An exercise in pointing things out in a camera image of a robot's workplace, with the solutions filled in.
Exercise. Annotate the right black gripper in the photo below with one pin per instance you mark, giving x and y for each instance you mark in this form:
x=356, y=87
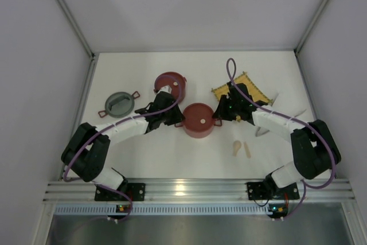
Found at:
x=222, y=110

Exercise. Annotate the pink steel-lined pot with handles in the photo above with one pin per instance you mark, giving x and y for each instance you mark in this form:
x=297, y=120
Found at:
x=217, y=123

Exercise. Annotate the metal tongs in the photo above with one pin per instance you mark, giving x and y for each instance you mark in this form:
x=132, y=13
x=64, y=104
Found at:
x=282, y=104

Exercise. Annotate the dark red lid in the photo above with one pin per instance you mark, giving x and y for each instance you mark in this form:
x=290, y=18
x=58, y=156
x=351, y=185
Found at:
x=172, y=83
x=198, y=117

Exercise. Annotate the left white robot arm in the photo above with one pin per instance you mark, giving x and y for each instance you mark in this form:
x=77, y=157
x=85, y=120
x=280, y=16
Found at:
x=86, y=152

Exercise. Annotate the bamboo serving mat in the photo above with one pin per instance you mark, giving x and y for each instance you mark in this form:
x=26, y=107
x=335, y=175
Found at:
x=253, y=90

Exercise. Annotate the left black base bracket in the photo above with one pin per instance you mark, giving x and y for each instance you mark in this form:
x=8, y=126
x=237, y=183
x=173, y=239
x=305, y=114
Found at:
x=135, y=191

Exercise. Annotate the cream small stick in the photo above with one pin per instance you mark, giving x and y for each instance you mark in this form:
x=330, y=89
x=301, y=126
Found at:
x=247, y=150

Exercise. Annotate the black base bracket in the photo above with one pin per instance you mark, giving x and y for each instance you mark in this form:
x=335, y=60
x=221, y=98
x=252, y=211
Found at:
x=257, y=191
x=135, y=191

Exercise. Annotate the cream small spoon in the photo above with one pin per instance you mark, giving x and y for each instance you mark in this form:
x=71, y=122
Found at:
x=236, y=148

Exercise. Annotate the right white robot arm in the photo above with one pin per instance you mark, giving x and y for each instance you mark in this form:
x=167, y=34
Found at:
x=314, y=150

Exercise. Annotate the grey transparent lid with handles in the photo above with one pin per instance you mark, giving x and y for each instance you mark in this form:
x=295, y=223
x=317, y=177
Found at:
x=119, y=104

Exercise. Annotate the right black base bracket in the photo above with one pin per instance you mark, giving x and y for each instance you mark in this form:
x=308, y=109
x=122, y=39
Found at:
x=257, y=191

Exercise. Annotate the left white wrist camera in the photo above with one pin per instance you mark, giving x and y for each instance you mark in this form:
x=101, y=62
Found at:
x=166, y=89

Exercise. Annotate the aluminium mounting rail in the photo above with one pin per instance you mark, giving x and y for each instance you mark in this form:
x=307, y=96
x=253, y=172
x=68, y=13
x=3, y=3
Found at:
x=189, y=197

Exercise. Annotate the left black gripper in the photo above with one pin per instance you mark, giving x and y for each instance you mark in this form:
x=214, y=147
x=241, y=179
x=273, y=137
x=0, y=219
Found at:
x=172, y=113

